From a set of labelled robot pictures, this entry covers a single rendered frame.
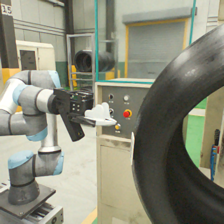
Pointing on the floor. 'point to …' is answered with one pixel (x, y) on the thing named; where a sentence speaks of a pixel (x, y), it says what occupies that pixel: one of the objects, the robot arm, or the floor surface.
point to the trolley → (83, 64)
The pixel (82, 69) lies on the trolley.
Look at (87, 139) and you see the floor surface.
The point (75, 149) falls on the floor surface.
